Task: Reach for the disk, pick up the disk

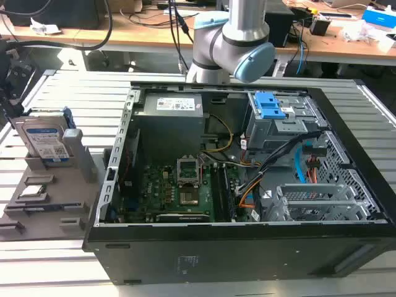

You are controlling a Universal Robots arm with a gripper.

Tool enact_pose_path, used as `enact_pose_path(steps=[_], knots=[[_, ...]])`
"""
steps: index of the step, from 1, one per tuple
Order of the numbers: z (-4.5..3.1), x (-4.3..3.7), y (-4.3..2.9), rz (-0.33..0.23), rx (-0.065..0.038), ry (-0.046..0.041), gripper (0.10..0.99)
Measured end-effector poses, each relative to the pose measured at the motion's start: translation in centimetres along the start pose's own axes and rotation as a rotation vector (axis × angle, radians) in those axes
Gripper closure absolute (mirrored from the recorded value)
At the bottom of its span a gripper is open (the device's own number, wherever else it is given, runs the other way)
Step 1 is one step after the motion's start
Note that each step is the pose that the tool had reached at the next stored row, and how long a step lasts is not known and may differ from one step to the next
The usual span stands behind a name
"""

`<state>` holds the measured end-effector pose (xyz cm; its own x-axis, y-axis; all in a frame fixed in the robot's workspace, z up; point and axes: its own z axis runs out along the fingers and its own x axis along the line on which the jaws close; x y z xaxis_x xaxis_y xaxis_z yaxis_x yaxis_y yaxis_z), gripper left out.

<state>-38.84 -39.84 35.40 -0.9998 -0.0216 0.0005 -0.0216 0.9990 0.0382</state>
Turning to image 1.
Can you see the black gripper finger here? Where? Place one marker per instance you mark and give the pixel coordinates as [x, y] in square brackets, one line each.
[12, 108]

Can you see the hard disk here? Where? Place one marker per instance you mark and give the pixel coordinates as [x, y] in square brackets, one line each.
[43, 139]

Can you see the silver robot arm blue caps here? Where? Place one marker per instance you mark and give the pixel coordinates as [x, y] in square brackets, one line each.
[216, 43]

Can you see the grey metal disk bay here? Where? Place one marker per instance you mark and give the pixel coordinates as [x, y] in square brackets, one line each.
[266, 133]

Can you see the crumpled white paper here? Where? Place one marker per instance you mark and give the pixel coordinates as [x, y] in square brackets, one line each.
[44, 27]

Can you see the large black box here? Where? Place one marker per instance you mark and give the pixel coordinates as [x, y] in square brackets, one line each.
[62, 12]

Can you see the silver CPU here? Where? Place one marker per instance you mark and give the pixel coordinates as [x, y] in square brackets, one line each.
[32, 191]

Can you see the grey parts rack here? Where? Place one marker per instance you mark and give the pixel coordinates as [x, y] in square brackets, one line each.
[62, 191]

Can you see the blue RAM stick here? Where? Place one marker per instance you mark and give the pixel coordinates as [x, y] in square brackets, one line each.
[52, 208]

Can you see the wooden desk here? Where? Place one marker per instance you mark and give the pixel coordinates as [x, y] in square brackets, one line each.
[139, 34]

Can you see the grey power supply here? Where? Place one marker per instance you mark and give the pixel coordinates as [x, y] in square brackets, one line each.
[170, 130]

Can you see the green motherboard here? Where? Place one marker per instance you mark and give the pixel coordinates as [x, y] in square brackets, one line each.
[161, 188]

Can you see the CPU socket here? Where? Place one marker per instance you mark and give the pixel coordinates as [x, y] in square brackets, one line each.
[188, 170]

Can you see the black graphics card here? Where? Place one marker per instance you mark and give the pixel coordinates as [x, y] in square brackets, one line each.
[182, 217]

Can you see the black open PC case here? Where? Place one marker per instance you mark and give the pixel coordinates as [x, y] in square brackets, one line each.
[216, 253]

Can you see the blue plastic bay latch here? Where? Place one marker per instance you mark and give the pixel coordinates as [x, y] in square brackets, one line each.
[267, 106]

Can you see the black desktop tower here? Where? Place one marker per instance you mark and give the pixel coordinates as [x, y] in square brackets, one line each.
[280, 21]

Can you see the small black box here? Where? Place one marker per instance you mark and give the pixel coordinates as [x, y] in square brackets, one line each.
[319, 27]

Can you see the crumpled clear plastic bag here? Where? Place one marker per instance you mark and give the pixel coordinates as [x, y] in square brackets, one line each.
[359, 31]

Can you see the blue white cardboard box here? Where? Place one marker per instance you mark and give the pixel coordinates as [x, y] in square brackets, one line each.
[379, 18]

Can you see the grey metal expansion bracket cage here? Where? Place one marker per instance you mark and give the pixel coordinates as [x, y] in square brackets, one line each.
[312, 201]

